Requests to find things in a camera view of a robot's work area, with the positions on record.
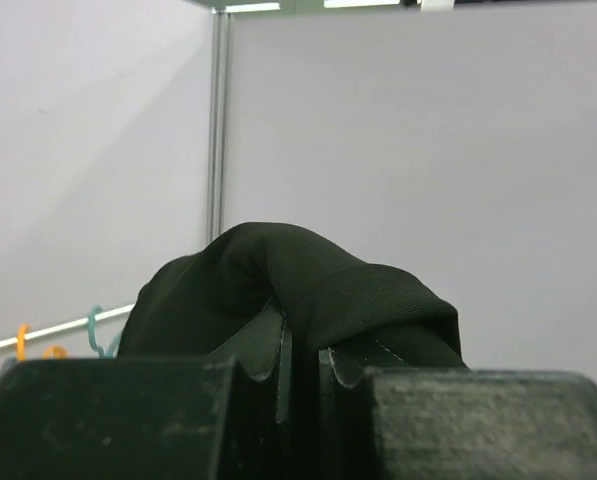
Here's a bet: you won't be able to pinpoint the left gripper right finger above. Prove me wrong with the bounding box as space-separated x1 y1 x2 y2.
319 347 597 479

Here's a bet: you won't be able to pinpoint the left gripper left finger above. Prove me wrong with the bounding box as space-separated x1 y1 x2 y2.
0 303 292 479

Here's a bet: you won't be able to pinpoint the black trousers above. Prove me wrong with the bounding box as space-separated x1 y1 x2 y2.
118 222 465 368

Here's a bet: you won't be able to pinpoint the teal hanger of pink trousers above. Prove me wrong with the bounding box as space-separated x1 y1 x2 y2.
86 304 122 360

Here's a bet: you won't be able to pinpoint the orange plastic hanger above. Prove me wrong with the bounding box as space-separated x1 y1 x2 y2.
15 324 69 361

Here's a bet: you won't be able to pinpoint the white metal clothes rack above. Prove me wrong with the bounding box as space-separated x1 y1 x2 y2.
0 304 134 351

